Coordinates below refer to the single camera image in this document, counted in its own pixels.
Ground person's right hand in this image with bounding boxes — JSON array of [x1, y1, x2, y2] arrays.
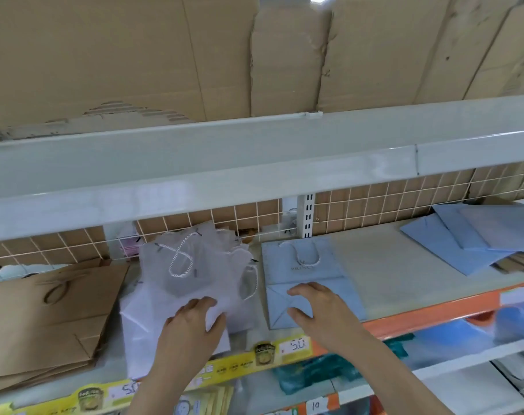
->
[[286, 282, 367, 356]]

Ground person's left hand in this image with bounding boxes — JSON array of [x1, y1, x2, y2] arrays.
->
[[157, 297, 227, 374]]

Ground light blue rope-handled gift bag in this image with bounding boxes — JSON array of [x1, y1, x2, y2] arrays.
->
[[261, 237, 368, 331]]

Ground pile of white paper bags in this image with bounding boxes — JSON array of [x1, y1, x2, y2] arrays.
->
[[118, 220, 263, 382]]

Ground person's right forearm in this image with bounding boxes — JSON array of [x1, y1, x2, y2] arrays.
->
[[333, 328, 455, 415]]

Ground person's left forearm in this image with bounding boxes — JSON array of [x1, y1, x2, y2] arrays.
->
[[125, 361, 212, 415]]

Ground white price label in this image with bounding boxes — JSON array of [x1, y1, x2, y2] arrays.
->
[[280, 338, 312, 356], [499, 285, 524, 306], [110, 381, 142, 403]]

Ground yellow price strip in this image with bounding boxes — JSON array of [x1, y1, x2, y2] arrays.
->
[[0, 334, 315, 415]]

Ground teal plastic bag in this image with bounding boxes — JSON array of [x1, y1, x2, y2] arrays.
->
[[272, 334, 415, 397]]

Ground yellow paper packets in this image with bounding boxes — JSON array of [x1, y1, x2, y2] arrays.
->
[[175, 384, 236, 415]]

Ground orange price tag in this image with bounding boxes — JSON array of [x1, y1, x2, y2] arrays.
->
[[304, 392, 341, 415]]

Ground white slotted shelf upright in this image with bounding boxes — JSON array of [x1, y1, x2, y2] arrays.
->
[[297, 193, 317, 239]]

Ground light blue paper bag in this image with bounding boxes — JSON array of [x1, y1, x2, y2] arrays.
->
[[458, 202, 524, 254], [399, 215, 524, 277], [432, 204, 492, 251]]

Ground white metal shelf board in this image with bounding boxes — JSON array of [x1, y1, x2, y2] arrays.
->
[[0, 93, 524, 244]]

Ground blue plastic packets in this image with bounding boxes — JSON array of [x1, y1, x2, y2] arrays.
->
[[411, 298, 524, 371]]

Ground stack of brown kraft bags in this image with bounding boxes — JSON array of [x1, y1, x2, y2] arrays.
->
[[0, 259, 131, 396]]

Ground brown paper bag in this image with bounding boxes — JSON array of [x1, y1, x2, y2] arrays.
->
[[490, 251, 524, 276]]

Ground torn narrow cardboard sheet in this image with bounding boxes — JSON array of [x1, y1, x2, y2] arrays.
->
[[249, 3, 333, 118]]

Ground large cardboard sheet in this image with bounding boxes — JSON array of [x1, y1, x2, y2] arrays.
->
[[0, 0, 263, 131]]

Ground creased cardboard sheet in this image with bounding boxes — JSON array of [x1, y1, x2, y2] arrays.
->
[[316, 0, 524, 114]]

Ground white wire grid panel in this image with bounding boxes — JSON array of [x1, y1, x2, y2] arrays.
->
[[0, 160, 524, 279]]

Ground white lower shelf rail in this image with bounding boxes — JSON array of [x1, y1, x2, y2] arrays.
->
[[331, 337, 524, 408]]

